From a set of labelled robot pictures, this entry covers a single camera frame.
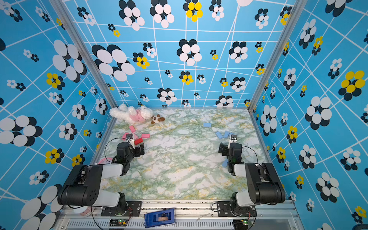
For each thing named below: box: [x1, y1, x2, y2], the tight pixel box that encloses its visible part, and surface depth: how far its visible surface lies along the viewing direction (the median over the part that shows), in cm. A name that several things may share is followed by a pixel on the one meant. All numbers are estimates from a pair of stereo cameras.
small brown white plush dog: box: [150, 114, 166, 125], surface depth 111 cm
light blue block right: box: [223, 130, 230, 139], surface depth 104 cm
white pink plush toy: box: [109, 103, 154, 125], surface depth 106 cm
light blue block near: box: [221, 158, 229, 168], surface depth 91 cm
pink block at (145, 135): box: [141, 133, 151, 138], surface depth 105 cm
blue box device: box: [143, 208, 175, 229], surface depth 68 cm
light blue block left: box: [215, 131, 224, 140], surface depth 104 cm
